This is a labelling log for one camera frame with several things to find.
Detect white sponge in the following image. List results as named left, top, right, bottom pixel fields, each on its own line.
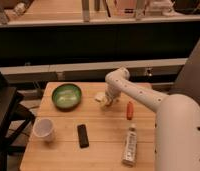
left=94, top=92, right=105, bottom=102

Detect orange carrot toy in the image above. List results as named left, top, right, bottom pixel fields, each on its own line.
left=126, top=102, right=134, bottom=120

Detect green ceramic bowl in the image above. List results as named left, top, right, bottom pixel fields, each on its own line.
left=52, top=83, right=82, bottom=110

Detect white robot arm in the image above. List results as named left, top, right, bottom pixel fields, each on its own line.
left=105, top=67, right=200, bottom=171

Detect dark side stand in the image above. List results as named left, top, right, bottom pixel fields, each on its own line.
left=0, top=72, right=35, bottom=171

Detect white squeeze bottle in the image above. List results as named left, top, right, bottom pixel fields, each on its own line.
left=122, top=124, right=137, bottom=167

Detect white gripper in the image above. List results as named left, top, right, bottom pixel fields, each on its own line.
left=100, top=85, right=121, bottom=108

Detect black rectangular bar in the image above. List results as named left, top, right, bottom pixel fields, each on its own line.
left=77, top=124, right=89, bottom=148

